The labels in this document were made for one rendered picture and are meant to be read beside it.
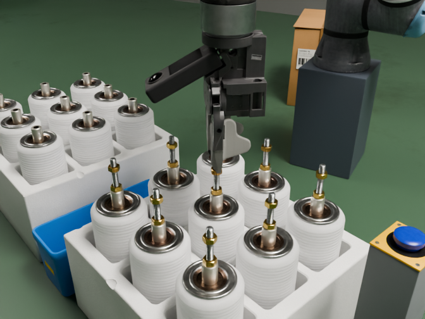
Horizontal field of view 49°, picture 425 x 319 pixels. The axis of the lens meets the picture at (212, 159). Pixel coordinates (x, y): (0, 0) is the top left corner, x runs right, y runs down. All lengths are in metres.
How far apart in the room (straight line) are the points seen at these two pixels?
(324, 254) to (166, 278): 0.26
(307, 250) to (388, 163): 0.75
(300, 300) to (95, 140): 0.58
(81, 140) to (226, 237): 0.45
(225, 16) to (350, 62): 0.71
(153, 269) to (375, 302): 0.32
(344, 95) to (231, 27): 0.70
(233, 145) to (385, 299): 0.30
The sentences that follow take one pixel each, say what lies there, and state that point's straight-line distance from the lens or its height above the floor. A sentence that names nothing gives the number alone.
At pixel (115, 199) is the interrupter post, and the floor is 0.27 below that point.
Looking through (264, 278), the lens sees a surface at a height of 0.22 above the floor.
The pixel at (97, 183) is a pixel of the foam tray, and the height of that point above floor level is 0.14.
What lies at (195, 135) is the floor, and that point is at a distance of 1.56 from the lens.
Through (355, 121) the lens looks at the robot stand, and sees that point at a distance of 1.30.
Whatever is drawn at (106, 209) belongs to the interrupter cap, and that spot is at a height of 0.25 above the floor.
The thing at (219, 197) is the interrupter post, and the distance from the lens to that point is 0.76.
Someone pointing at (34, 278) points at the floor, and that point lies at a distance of 1.09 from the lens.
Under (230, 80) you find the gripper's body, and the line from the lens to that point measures 0.66.
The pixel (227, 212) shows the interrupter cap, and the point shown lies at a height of 0.25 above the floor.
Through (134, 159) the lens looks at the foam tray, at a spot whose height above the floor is 0.17.
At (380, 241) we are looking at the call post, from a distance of 0.66.
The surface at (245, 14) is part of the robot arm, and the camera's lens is 0.62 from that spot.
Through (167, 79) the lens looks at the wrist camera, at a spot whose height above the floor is 0.49.
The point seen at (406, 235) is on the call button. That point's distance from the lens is 0.65.
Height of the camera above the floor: 0.71
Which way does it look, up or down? 30 degrees down
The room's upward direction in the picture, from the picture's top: straight up
